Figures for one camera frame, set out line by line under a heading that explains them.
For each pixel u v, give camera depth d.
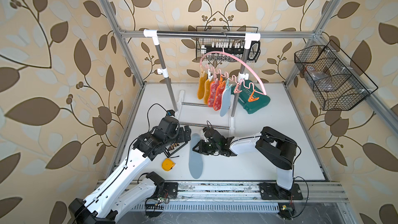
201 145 0.79
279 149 0.49
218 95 0.81
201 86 0.89
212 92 0.84
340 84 0.72
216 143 0.71
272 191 0.74
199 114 1.02
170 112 0.67
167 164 0.81
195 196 0.74
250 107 1.01
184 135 0.65
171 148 0.87
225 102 0.78
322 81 0.70
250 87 0.59
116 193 0.41
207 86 0.81
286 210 0.71
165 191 0.73
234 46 0.83
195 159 0.84
